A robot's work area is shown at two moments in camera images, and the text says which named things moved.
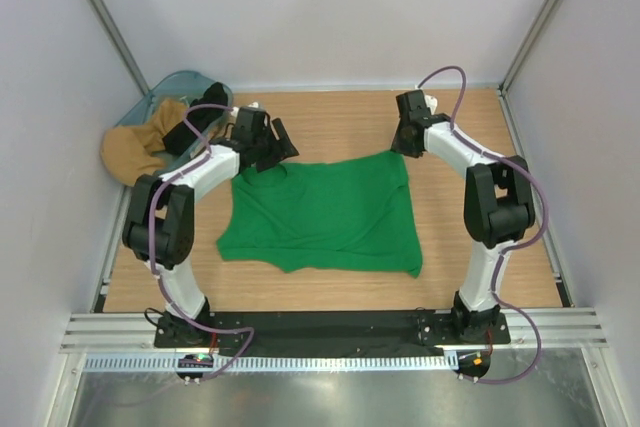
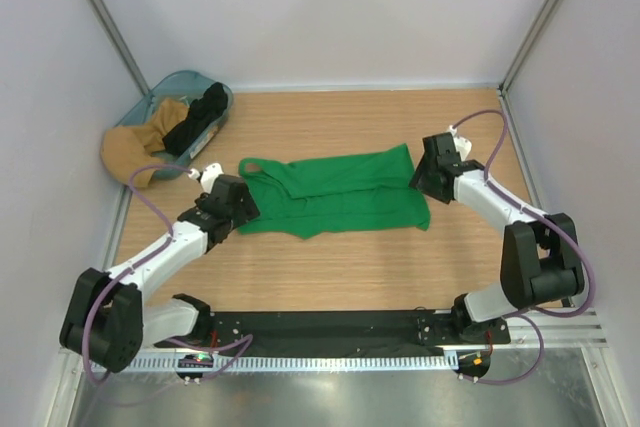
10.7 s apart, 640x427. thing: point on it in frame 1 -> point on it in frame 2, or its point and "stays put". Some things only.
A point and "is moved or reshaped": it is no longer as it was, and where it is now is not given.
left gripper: (283, 144) -> (246, 208)
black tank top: (180, 137) stays put
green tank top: (346, 212) is moved or reshaped
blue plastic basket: (185, 86) stays put
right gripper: (399, 147) -> (419, 180)
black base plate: (329, 333) stays put
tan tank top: (129, 152) stays put
